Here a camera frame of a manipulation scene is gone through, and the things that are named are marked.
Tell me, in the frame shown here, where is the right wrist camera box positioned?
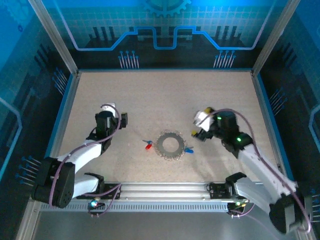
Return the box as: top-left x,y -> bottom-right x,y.
193,109 -> 216,133

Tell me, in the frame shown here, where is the aluminium frame post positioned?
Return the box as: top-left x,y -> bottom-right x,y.
251,0 -> 302,76
27,0 -> 80,76

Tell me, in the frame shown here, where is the grey slotted cable duct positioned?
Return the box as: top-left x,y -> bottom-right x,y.
39,201 -> 232,213

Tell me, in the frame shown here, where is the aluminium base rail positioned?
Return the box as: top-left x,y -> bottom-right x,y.
74,181 -> 251,204

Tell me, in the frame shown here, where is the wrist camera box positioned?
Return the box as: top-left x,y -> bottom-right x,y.
100,102 -> 118,116
193,109 -> 216,133

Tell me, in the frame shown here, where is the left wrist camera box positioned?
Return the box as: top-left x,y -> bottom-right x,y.
100,102 -> 118,116

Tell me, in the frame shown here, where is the aluminium side rail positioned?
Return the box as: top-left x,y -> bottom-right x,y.
14,71 -> 81,240
251,71 -> 316,240

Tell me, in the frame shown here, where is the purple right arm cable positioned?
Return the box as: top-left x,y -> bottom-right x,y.
199,108 -> 313,233

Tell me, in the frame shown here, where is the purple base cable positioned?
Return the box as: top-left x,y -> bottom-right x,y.
86,183 -> 123,219
227,197 -> 278,238

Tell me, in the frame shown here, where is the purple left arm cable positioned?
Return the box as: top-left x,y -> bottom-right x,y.
48,103 -> 122,208

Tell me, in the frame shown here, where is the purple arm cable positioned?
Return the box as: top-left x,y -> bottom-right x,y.
48,103 -> 122,208
199,108 -> 313,233

